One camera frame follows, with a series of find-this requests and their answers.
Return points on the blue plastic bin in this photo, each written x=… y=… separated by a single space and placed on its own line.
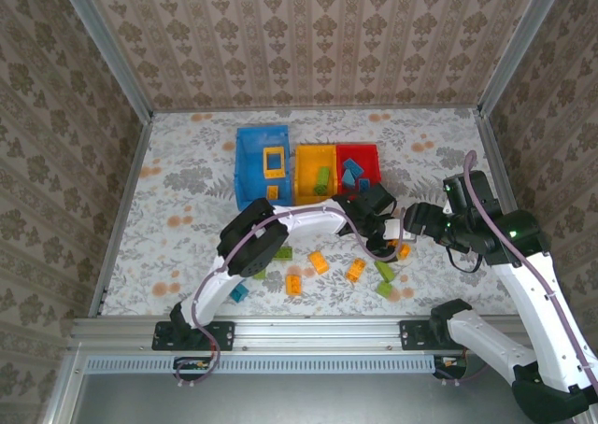
x=250 y=172

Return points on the yellow black-striped Duplo brick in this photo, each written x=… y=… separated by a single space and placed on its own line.
x=355 y=270

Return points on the aluminium front frame rail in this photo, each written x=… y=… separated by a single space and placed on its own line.
x=303 y=333

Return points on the floral patterned table covering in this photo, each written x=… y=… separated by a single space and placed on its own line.
x=187 y=162

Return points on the yellow curved Duplo brick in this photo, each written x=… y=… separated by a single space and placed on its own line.
x=319 y=262
x=293 y=285

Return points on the yellow Duplo window frame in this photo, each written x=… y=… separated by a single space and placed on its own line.
x=266 y=162

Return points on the yellow plastic bin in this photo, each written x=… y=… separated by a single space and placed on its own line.
x=303 y=181

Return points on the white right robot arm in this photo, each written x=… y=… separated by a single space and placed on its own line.
x=537 y=302

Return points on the green eight-stud Duplo brick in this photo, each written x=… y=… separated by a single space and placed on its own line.
x=283 y=253
x=322 y=179

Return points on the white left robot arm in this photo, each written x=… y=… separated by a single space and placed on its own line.
x=308 y=221

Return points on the aluminium frame post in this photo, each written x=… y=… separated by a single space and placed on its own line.
x=103 y=41
x=523 y=41

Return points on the small green Duplo brick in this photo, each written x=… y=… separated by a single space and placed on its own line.
x=384 y=288
x=260 y=274

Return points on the blue eight-stud Duplo brick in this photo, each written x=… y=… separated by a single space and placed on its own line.
x=353 y=167

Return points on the red plastic bin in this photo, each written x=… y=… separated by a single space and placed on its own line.
x=374 y=162

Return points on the blue sloped Duplo brick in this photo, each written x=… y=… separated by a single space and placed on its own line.
x=349 y=180

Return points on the aluminium back rail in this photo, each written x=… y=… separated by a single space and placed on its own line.
x=303 y=109

